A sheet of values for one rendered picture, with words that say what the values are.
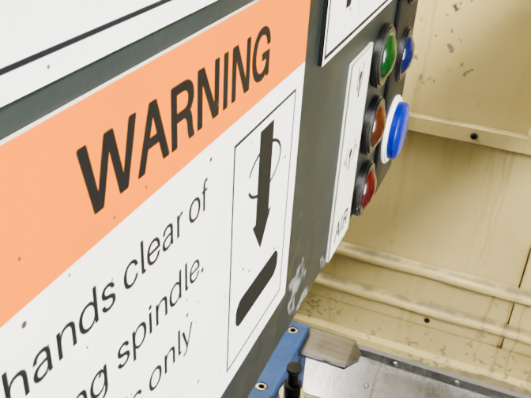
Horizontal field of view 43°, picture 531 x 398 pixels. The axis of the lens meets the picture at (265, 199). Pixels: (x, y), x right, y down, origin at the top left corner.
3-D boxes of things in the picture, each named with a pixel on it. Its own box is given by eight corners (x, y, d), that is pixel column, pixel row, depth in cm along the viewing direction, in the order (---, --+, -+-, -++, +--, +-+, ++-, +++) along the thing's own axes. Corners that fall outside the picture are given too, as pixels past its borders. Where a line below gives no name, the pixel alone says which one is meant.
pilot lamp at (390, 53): (394, 74, 30) (401, 24, 29) (382, 90, 28) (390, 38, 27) (381, 72, 30) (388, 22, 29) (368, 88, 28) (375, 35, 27)
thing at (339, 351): (364, 347, 86) (365, 341, 85) (353, 374, 82) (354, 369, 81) (312, 330, 88) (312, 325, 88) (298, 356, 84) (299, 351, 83)
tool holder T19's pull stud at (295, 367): (286, 384, 68) (289, 358, 66) (303, 390, 68) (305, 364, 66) (280, 396, 67) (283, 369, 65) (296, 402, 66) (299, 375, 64)
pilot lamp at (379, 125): (383, 140, 31) (390, 95, 30) (372, 159, 30) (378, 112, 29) (370, 137, 32) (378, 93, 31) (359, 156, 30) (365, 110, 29)
